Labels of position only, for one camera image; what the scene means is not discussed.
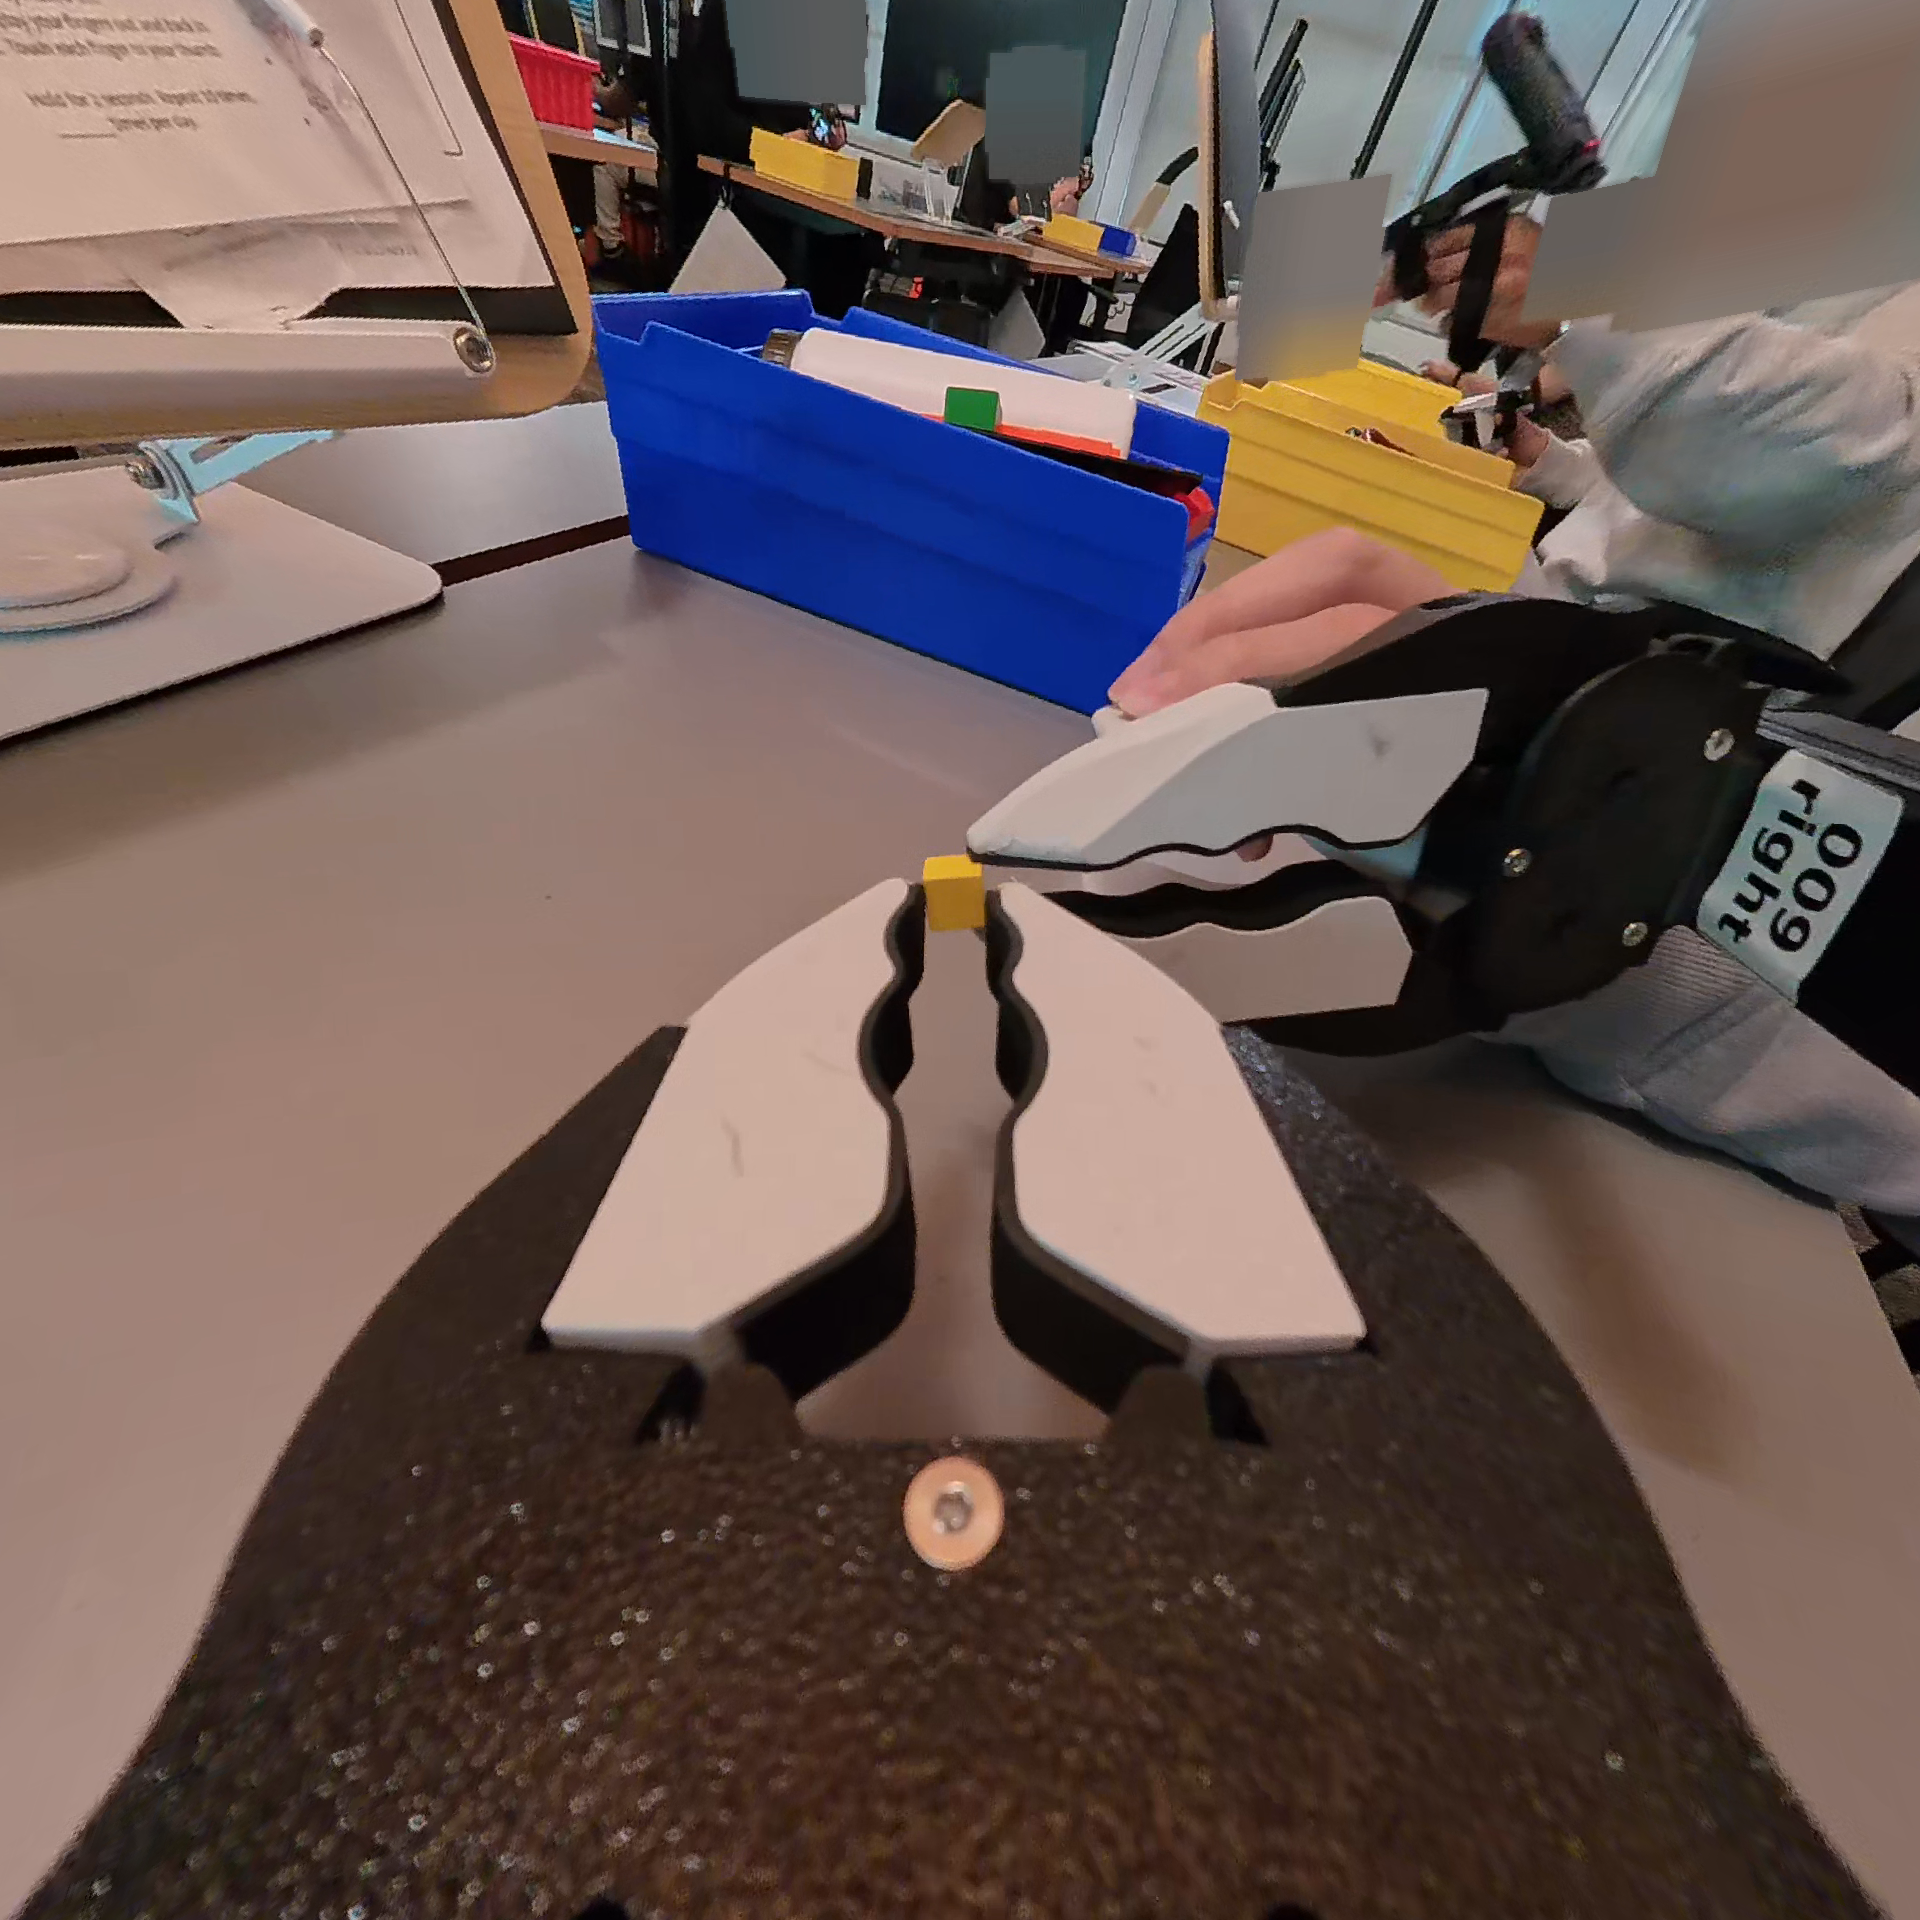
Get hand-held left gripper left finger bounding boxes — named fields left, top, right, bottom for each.
left=537, top=875, right=920, bottom=1356

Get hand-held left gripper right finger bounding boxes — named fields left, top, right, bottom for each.
left=977, top=882, right=1370, bottom=1362

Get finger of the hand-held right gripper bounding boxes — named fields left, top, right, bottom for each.
left=969, top=679, right=1493, bottom=871
left=1032, top=875, right=1415, bottom=1029

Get blue plastic bin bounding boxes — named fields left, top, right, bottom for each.
left=594, top=288, right=1233, bottom=716

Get person's right forearm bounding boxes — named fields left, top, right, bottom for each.
left=1502, top=922, right=1920, bottom=1217

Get grey desk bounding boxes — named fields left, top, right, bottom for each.
left=0, top=397, right=1920, bottom=1920

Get background wooden desk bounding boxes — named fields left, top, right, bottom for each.
left=697, top=153, right=1159, bottom=282

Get person's right hand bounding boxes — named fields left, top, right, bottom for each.
left=1103, top=525, right=1468, bottom=716

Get large yellow plastic bin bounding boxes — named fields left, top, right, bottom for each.
left=1199, top=358, right=1548, bottom=595

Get white tube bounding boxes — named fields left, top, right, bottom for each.
left=756, top=326, right=1135, bottom=449

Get wooden board stand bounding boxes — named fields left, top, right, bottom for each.
left=1195, top=0, right=1271, bottom=324

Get wooden document stand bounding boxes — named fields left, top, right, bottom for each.
left=0, top=0, right=598, bottom=747

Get black monitor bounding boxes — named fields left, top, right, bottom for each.
left=876, top=0, right=1129, bottom=153

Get red plastic bin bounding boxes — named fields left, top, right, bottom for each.
left=505, top=32, right=602, bottom=134

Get printed instruction sheets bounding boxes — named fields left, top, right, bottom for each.
left=0, top=0, right=558, bottom=332

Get wire page clip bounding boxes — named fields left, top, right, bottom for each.
left=247, top=0, right=503, bottom=378

